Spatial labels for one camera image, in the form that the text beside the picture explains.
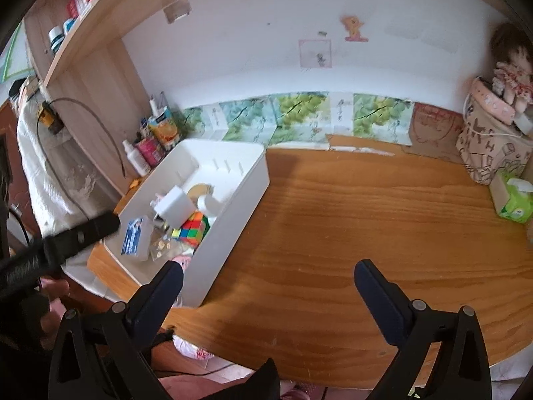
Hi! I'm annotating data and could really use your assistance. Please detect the green jar with gold lid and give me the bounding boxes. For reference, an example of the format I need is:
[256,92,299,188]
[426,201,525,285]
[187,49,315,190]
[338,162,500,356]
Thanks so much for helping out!
[150,235,177,262]

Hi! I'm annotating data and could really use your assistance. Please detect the wooden shelf unit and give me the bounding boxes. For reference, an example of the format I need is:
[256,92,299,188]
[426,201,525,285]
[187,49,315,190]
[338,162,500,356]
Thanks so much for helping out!
[24,0,177,194]

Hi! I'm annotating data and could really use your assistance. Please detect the white plastic storage bin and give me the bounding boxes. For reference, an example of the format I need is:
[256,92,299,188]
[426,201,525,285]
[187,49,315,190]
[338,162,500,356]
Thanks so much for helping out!
[103,139,269,308]

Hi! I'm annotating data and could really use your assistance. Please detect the clear plastic box blue label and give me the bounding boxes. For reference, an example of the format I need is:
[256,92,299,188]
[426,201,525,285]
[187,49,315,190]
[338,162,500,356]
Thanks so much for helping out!
[121,216,154,262]

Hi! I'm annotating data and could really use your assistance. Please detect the doll with brown hair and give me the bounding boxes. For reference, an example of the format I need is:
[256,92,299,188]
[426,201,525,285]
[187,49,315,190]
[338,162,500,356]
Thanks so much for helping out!
[490,23,532,114]

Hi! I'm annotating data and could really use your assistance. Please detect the pink hair rollers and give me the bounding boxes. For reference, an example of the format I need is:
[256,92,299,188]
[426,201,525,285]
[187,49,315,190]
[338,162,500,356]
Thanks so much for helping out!
[173,255,193,271]

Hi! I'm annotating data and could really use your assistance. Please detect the person's left hand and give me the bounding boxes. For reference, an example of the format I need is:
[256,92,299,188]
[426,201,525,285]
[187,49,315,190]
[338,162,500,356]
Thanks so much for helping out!
[40,278,70,350]

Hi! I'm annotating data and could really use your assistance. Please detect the multicolour rubik's cube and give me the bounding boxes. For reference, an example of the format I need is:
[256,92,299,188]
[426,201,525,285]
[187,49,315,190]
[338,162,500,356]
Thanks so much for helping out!
[171,211,210,248]

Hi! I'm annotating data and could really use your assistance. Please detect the white spray bottle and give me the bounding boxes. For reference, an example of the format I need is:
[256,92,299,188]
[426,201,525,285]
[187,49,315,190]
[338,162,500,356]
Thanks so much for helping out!
[122,140,151,177]

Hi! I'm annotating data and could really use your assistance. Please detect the pink framed wall sticker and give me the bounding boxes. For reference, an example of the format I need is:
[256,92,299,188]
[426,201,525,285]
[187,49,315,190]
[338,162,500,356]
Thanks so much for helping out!
[298,40,332,69]

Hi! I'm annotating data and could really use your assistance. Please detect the white box with pink lid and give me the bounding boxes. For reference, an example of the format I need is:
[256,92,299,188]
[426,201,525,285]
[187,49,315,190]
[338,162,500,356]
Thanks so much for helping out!
[150,186,196,228]

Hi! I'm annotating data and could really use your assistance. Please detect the orange juice carton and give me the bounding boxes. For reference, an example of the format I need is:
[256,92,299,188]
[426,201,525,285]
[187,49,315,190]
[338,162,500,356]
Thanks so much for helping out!
[148,107,181,152]

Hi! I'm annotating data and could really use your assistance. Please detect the green grape cardboard panel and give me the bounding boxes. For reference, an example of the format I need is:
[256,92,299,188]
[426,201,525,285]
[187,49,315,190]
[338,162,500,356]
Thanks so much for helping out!
[179,91,415,147]

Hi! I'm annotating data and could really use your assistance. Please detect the black cable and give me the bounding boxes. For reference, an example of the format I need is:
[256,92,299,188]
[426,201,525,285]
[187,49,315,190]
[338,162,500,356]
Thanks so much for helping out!
[34,97,127,221]

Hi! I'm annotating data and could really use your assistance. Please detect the brown cardboard panel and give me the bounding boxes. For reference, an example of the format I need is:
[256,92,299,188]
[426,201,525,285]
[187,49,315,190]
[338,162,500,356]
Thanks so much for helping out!
[403,102,463,163]

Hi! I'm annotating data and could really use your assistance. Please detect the yellow duck wall sticker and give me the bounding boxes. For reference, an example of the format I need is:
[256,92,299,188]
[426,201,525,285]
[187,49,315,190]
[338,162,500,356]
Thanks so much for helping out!
[340,16,368,42]

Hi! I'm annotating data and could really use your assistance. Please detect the green tissue pack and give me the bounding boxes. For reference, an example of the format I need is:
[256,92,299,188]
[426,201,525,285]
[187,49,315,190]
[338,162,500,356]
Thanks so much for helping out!
[490,170,532,224]

